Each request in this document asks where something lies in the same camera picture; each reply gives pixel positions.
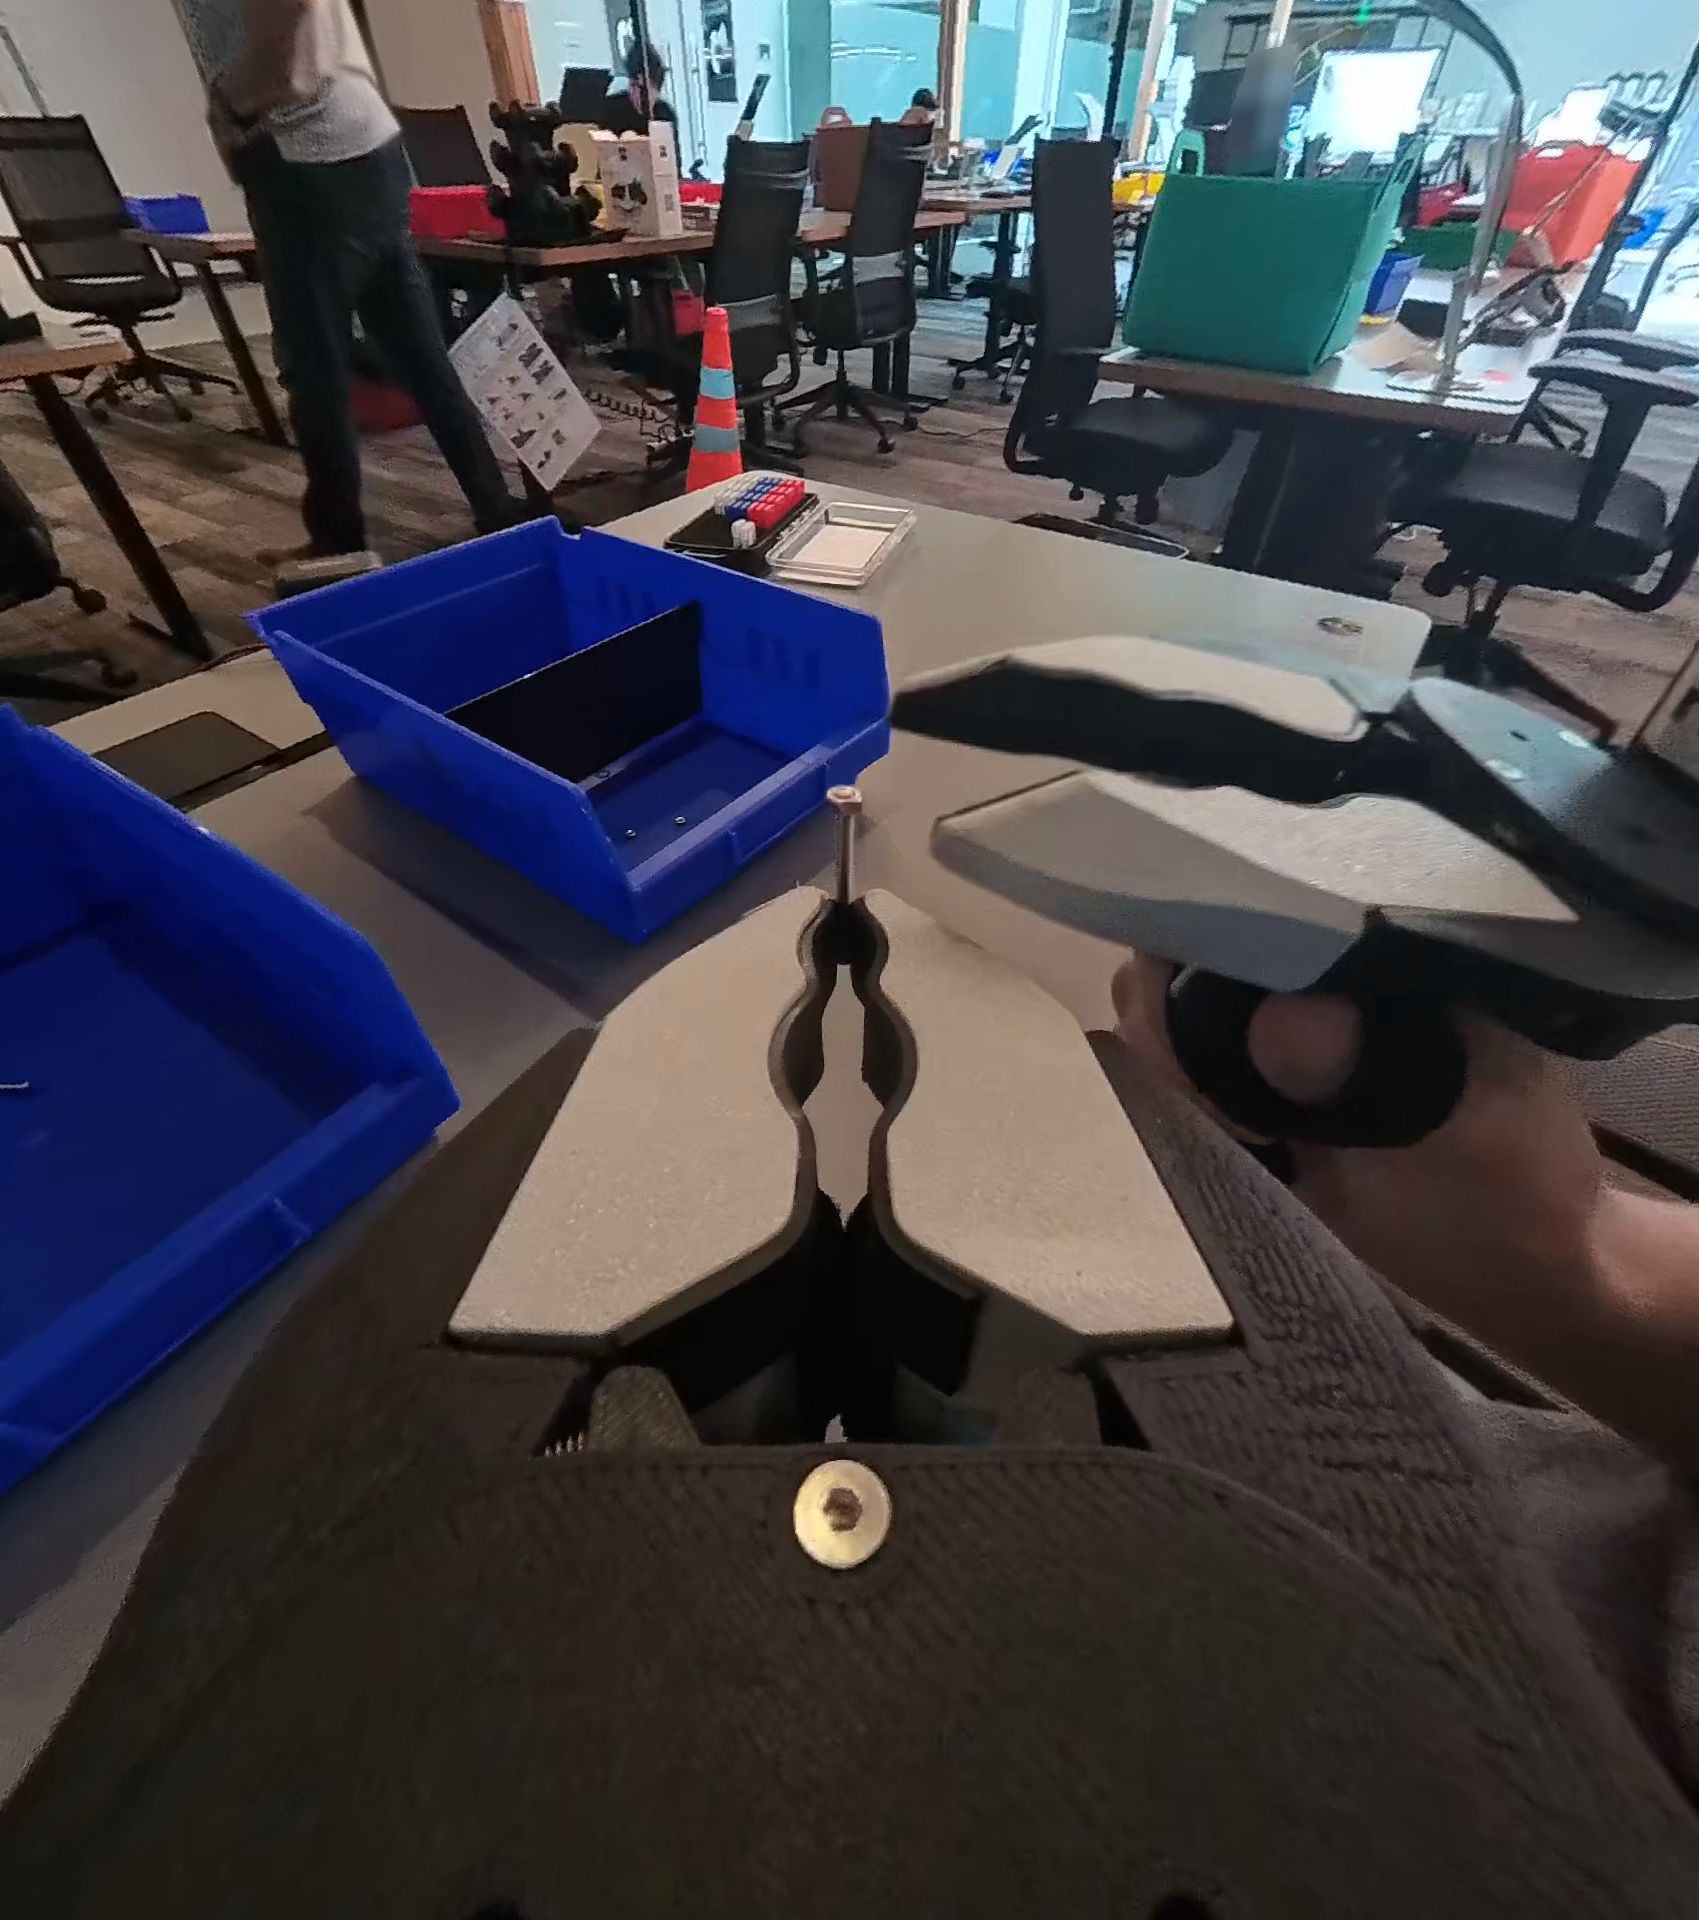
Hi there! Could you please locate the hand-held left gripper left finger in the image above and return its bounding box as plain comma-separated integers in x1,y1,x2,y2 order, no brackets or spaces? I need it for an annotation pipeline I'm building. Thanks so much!
449,884,836,1352

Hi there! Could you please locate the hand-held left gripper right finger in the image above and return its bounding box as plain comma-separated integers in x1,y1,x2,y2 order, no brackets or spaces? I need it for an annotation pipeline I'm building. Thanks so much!
858,888,1236,1347

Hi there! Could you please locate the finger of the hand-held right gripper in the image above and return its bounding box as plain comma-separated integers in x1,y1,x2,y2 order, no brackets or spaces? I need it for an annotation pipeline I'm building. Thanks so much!
886,631,1410,799
932,772,1582,996

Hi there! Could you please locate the blue labelled plastic bin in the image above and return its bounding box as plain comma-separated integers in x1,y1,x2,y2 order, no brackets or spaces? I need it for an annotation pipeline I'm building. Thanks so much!
0,702,463,1596

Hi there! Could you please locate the blue divided plastic bin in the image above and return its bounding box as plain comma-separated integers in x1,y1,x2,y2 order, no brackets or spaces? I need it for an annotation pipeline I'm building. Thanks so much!
249,515,894,947

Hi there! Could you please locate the person's right hand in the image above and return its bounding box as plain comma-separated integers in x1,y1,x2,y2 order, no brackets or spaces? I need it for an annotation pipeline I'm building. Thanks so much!
1112,952,1620,1310

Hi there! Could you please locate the wooden top desk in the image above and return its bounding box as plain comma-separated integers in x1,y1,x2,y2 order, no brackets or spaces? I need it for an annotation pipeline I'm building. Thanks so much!
127,197,974,456
0,335,217,666
1096,320,1558,582

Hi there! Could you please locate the green fabric bin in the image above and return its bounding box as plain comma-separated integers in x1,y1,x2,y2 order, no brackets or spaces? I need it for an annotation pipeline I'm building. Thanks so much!
1120,125,1430,378

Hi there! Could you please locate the black plastic tray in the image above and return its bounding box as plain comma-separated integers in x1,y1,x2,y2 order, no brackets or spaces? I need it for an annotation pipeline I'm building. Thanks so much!
664,470,826,582

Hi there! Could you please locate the black bin divider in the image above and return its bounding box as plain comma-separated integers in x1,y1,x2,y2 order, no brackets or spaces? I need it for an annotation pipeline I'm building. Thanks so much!
443,597,710,785

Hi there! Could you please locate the orange blue-striped traffic cone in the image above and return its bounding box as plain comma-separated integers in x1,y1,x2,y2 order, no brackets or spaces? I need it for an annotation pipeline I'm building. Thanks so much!
682,301,748,495

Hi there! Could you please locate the black smartphone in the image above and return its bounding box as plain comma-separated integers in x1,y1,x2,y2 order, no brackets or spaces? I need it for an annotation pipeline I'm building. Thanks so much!
91,707,277,806

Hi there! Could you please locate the red basket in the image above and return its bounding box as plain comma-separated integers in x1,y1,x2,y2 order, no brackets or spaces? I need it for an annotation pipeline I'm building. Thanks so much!
1500,140,1648,273

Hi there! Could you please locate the silver gooseneck desk lamp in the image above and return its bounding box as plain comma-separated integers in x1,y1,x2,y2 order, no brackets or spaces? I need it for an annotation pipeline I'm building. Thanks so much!
1388,0,1528,395

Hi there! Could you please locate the white instruction sheet sign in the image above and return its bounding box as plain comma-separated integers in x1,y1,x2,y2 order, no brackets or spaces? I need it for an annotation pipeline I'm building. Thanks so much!
447,289,607,492

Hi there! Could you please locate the white product box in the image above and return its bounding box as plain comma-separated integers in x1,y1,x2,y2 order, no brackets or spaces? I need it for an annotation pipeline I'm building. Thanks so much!
587,122,688,240

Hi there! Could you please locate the black robot toy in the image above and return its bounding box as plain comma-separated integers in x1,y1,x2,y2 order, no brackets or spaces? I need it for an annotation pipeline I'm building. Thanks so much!
485,97,607,251

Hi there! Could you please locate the red plastic bin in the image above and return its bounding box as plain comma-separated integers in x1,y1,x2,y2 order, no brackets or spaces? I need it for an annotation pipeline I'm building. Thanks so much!
407,179,509,244

